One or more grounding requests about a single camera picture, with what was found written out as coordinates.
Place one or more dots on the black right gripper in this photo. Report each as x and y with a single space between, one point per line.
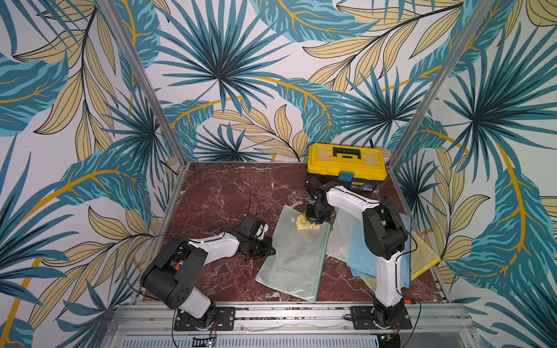
318 213

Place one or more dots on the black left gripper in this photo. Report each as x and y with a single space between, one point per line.
267 249

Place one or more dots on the cream wiping cloth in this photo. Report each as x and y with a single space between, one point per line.
303 224

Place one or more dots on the white blue-edged mesh document bag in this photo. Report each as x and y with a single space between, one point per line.
345 226

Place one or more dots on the green-edged mesh document bag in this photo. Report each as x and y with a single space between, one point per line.
297 265

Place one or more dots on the light blue mesh document bag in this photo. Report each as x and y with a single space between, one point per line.
362 261

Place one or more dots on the yellow mesh document bag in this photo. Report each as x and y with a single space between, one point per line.
418 258

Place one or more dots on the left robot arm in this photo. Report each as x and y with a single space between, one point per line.
172 275

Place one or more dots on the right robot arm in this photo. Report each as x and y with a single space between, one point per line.
384 232

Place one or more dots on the yellow black toolbox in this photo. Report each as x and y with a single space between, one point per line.
356 168

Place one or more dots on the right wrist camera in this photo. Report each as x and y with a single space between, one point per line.
316 189

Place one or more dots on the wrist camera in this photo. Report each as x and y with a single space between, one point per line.
316 189
252 227

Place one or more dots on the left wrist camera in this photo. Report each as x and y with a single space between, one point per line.
252 227

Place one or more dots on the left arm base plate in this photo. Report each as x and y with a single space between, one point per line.
217 318

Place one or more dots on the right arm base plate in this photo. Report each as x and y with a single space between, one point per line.
372 318

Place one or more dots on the aluminium front rail frame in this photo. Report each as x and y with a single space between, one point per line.
291 324

